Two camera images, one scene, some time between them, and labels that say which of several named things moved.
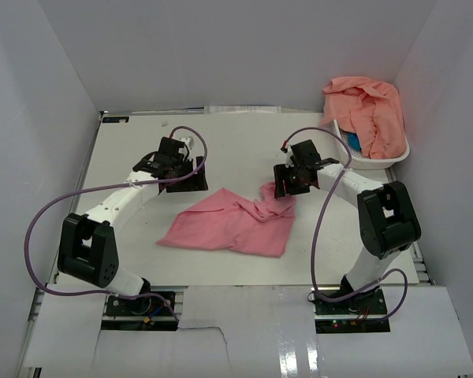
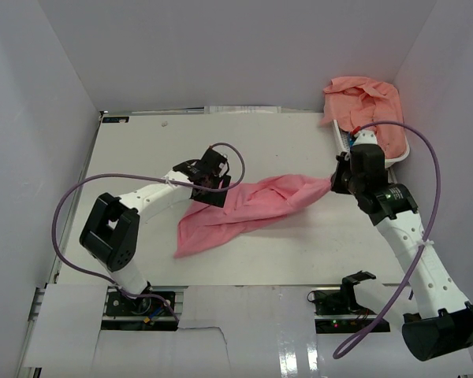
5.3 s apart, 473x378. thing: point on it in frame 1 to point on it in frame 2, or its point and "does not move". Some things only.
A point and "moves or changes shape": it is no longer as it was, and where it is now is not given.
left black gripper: (195, 182) to (216, 198)
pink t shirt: (260, 227) moves or changes shape
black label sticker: (115, 119) does not move
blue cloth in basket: (353, 141) does not move
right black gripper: (281, 173) to (344, 161)
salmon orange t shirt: (370, 109) does not move
